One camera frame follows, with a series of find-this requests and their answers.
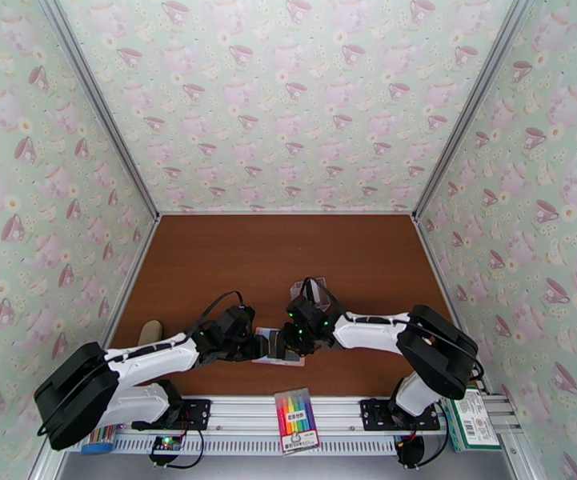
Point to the pink card holder wallet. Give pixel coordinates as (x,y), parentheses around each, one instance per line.
(263,333)

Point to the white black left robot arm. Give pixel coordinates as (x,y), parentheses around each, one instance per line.
(148,361)

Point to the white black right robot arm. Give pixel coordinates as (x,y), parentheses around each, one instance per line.
(373,333)

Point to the clear acrylic card box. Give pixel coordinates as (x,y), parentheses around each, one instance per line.
(328,293)

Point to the beige tape roll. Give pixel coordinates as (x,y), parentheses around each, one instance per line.
(150,331)

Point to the colourful marker pen pack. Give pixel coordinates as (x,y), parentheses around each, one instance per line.
(295,418)

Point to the small circuit board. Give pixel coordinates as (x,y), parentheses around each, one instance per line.
(165,443)

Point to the black round disc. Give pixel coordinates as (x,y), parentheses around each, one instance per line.
(410,453)

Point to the blue marker box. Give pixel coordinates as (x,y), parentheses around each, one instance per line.
(99,446)

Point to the green white printed carton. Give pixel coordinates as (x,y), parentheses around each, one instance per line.
(473,423)

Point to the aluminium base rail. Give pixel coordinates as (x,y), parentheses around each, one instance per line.
(248,413)

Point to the aluminium table edge rail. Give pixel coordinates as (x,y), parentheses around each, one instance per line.
(125,293)
(288,213)
(446,293)

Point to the aluminium frame post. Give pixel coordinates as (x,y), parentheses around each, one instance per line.
(476,98)
(97,98)

